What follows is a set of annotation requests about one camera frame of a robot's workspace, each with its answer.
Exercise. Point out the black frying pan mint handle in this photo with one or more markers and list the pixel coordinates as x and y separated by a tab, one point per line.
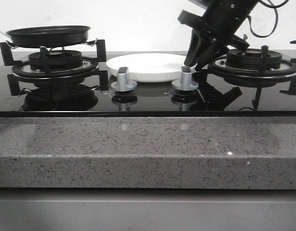
49	36

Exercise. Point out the silver stove knob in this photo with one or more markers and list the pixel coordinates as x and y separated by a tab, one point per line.
185	83
123	83

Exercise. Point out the white plate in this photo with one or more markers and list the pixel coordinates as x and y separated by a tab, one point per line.
149	67

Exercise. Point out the left silver stove knob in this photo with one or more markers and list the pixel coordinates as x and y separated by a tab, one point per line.
123	83

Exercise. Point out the black glass cooktop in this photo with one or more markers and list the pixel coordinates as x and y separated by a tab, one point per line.
91	96

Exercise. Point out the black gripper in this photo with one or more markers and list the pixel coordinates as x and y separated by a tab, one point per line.
220	21

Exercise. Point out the burner with pan support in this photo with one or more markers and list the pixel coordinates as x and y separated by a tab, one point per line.
49	69
254	68

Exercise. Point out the left burner with pan support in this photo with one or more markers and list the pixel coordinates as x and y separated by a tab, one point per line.
49	69

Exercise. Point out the right silver stove knob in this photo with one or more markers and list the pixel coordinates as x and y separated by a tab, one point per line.
185	83

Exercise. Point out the right burner with pan support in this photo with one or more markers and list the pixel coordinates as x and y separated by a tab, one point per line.
254	68

